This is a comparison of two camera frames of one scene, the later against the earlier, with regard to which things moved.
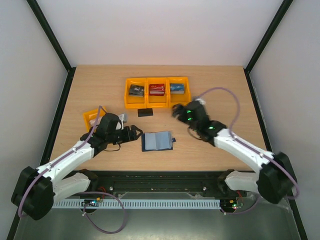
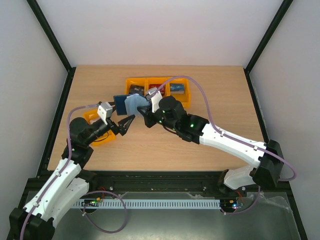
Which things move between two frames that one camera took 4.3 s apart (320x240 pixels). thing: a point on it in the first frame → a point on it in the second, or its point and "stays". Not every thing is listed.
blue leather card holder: [157, 141] → [127, 104]
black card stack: [136, 90] stays
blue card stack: [177, 88] stays
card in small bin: [92, 122] stays
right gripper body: [183, 113] → [150, 118]
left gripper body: [118, 139] → [114, 127]
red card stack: [156, 89] stays
